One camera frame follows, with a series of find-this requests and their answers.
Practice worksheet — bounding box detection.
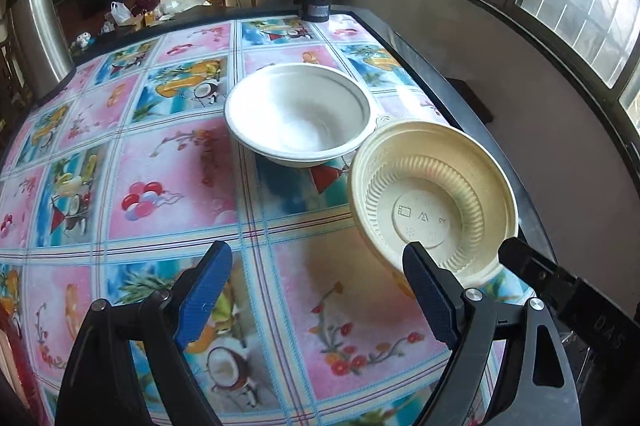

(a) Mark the small black motor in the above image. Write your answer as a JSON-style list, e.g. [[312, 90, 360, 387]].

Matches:
[[300, 0, 335, 22]]

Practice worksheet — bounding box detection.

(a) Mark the large cream plastic bowl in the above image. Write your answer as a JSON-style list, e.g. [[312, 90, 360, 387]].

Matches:
[[348, 120, 518, 289]]

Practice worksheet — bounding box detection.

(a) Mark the colourful picture tablecloth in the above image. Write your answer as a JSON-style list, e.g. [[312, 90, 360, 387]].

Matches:
[[1, 12, 471, 425]]

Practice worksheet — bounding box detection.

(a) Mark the large red scalloped plate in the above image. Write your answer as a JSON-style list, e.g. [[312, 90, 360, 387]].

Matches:
[[0, 297, 51, 425]]

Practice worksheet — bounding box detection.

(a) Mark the white plastic bag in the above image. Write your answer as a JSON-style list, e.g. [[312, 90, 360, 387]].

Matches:
[[111, 1, 132, 26]]

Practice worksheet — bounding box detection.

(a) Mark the large white paper bowl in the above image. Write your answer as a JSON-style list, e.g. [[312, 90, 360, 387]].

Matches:
[[224, 64, 376, 168]]

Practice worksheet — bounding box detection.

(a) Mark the stainless steel thermos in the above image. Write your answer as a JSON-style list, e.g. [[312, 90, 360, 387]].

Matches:
[[6, 0, 76, 105]]

